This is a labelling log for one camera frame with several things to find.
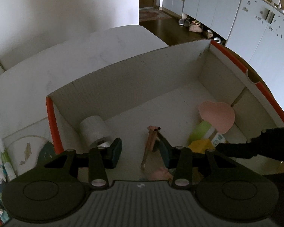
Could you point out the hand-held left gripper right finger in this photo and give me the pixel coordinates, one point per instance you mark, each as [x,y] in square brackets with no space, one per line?
[164,155]

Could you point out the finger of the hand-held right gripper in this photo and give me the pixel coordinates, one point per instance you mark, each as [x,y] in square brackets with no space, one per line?
[262,136]
[239,150]

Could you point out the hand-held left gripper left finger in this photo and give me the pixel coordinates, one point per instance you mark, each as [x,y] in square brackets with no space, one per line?
[116,152]

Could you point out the pink slim stick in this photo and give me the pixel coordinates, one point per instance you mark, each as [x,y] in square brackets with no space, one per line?
[149,146]

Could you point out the small blue white tube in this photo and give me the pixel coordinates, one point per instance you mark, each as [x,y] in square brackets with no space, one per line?
[218,139]

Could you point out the white cylindrical container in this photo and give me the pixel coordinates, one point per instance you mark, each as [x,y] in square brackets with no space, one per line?
[93,128]

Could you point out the small yellow box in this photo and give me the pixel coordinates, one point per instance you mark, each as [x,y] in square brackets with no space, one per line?
[201,146]

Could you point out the green tube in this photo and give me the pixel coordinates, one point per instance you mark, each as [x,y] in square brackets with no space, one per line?
[200,130]

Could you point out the red cardboard box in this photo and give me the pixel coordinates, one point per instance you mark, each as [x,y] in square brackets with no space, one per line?
[156,75]

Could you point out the white green glue stick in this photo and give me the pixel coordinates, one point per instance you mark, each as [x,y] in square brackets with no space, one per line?
[2,155]

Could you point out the small white pink figurine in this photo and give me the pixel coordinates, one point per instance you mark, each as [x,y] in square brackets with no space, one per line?
[0,172]

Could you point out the pink flat piece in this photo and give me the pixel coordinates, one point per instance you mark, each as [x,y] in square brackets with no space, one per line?
[159,173]

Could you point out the round fish-pattern placemat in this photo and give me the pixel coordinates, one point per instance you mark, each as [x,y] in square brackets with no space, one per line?
[26,151]

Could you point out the white sticker-dotted cabinet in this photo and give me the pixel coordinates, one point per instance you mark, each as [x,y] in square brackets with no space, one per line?
[258,40]

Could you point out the dark white shoe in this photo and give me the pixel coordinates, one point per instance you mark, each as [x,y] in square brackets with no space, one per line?
[208,33]

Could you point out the pink slippers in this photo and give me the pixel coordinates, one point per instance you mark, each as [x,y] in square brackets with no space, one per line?
[196,27]

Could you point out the colourful small toy pieces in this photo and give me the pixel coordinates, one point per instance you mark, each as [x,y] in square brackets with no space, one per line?
[1,215]

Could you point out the grey shoes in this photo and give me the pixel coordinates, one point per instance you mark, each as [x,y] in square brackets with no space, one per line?
[184,23]

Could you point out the patterned doormat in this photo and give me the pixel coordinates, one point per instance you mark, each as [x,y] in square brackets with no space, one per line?
[151,15]

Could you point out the white wall cabinet unit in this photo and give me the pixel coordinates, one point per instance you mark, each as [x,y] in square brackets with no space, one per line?
[203,4]

